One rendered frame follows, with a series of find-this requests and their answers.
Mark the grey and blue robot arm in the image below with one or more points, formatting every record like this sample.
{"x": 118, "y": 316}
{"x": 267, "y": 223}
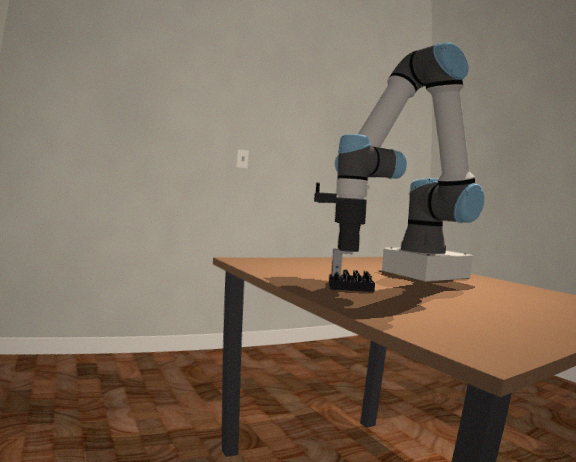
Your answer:
{"x": 442, "y": 67}

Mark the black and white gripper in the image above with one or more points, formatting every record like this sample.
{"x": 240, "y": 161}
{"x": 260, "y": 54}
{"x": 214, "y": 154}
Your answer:
{"x": 350, "y": 213}

